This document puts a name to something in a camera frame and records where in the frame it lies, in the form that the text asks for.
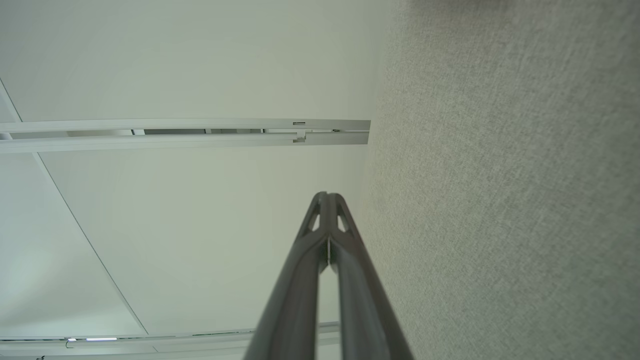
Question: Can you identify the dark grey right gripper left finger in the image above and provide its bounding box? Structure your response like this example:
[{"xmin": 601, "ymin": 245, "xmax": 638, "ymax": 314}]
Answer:
[{"xmin": 243, "ymin": 191, "xmax": 331, "ymax": 360}]

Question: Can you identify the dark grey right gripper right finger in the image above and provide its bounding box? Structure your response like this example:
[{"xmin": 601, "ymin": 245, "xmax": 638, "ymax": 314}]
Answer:
[{"xmin": 327, "ymin": 191, "xmax": 416, "ymax": 360}]

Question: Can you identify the grey partition post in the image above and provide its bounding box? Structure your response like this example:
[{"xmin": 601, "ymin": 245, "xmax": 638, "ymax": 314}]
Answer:
[{"xmin": 0, "ymin": 118, "xmax": 372, "ymax": 154}]

